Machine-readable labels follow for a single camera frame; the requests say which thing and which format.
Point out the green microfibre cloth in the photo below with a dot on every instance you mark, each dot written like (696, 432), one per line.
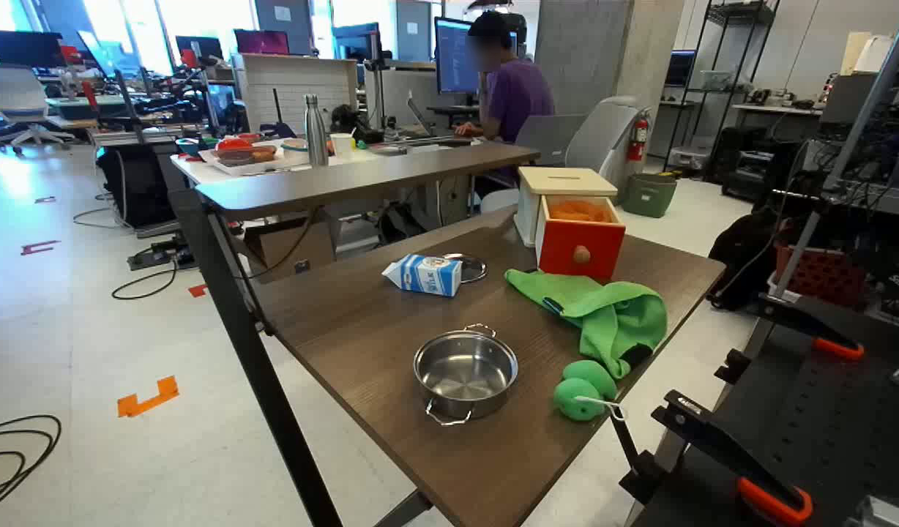
(614, 321)

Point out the white blue milk carton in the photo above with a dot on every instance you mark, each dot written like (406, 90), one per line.
(422, 276)

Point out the small steel pot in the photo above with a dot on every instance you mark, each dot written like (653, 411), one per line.
(464, 375)

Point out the wooden box with red drawer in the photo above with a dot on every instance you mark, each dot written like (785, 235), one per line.
(580, 245)

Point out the brown office desk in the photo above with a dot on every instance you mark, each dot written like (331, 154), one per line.
(349, 176)

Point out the cardboard box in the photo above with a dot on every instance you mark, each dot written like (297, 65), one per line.
(290, 245)

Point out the person in purple shirt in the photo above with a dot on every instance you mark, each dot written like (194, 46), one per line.
(513, 91)

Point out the green plush toy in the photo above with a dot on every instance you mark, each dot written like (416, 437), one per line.
(577, 396)

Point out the steel water bottle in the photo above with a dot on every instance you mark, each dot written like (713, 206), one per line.
(318, 134)

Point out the grey office chair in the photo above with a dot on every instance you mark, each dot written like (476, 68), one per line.
(595, 137)

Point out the computer monitor with blue screen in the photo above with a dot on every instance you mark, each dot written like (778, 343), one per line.
(454, 61)

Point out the green plastic bin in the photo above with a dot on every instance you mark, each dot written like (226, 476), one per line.
(649, 191)

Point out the red fire extinguisher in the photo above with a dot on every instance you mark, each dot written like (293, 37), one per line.
(640, 138)

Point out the white desk partition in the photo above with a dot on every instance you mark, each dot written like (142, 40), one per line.
(297, 90)

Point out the orange food container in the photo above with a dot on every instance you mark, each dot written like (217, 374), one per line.
(240, 148)

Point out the black backpack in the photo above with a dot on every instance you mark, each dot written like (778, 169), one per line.
(750, 258)

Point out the black metal shelf rack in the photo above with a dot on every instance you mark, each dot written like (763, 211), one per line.
(721, 77)

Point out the red plastic crate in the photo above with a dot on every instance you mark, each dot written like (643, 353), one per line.
(826, 276)

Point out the grey metal pole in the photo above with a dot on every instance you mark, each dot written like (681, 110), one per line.
(848, 137)

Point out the white office chair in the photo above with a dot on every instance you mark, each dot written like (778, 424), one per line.
(18, 99)

